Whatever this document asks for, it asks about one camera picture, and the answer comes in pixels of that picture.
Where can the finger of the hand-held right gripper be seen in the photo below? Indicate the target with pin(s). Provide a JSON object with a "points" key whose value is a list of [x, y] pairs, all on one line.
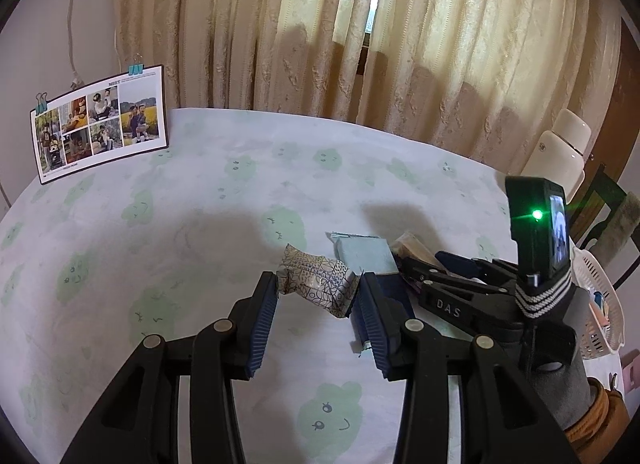
{"points": [[460, 264], [425, 274]]}

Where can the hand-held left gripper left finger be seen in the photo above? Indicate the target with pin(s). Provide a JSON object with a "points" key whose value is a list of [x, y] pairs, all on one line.
{"points": [[262, 324]]}

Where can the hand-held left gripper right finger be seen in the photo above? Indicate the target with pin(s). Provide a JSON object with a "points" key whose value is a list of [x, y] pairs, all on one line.
{"points": [[372, 324]]}

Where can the silver patterned snack packet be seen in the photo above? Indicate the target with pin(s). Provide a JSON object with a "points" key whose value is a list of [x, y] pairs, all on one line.
{"points": [[320, 279]]}

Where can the white plastic basket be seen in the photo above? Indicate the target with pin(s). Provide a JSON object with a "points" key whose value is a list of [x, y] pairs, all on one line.
{"points": [[600, 344]]}

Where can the person's right forearm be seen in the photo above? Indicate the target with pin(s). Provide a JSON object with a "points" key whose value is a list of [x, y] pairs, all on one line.
{"points": [[600, 419]]}

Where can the person's right hand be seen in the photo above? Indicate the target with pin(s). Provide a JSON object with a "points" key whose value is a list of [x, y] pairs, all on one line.
{"points": [[555, 389]]}

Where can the clear wrapped snack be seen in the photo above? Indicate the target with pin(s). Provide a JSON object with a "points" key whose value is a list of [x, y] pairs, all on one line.
{"points": [[410, 244]]}

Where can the light blue snack packet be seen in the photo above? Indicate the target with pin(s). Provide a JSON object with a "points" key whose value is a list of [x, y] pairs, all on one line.
{"points": [[365, 254]]}

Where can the wooden chair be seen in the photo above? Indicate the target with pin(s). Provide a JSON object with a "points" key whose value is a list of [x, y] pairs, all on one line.
{"points": [[615, 229]]}

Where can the white thermos jug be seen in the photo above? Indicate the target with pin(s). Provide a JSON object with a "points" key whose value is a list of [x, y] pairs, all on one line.
{"points": [[557, 154]]}

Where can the brown wooden door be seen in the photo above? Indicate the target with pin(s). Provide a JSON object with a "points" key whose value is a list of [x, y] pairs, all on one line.
{"points": [[631, 109]]}

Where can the photo collage card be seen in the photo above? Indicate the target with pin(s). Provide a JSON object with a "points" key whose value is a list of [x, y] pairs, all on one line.
{"points": [[100, 124]]}

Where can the beige curtain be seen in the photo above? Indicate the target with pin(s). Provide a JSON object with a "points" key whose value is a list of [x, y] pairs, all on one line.
{"points": [[325, 34]]}

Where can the teal binder clip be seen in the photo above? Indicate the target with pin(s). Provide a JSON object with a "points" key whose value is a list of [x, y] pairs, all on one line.
{"points": [[41, 103], [135, 69]]}

